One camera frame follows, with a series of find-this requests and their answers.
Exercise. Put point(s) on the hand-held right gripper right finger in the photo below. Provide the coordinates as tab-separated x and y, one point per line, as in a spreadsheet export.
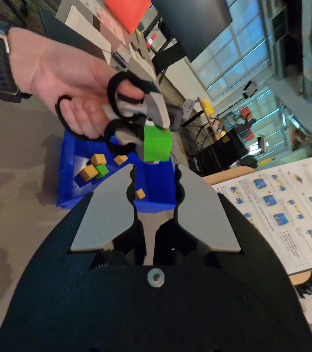
205	220

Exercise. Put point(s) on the blue plastic bin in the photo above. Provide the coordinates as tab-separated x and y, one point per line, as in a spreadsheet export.
158	187

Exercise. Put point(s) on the yellow cube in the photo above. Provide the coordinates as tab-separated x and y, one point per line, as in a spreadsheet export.
140	194
120	159
88	173
98	159

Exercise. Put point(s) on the person's left hand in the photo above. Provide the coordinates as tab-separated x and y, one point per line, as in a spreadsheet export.
57	68

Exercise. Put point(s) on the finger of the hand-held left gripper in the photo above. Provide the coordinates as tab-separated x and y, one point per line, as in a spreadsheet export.
157	110
141	151

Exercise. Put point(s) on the black crate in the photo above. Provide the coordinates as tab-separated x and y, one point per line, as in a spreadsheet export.
222	154

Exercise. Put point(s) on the printed instruction sheet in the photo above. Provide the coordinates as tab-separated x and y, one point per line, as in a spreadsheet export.
282	214

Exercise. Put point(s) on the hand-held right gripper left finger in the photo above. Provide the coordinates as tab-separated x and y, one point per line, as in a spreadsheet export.
106	220

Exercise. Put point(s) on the black wall screen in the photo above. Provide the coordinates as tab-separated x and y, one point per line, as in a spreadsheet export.
194	24

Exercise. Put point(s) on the green cube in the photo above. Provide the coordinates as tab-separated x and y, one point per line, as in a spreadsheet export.
102	171
157	144

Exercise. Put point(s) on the orange red box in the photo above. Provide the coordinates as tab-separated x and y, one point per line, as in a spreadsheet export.
128	12

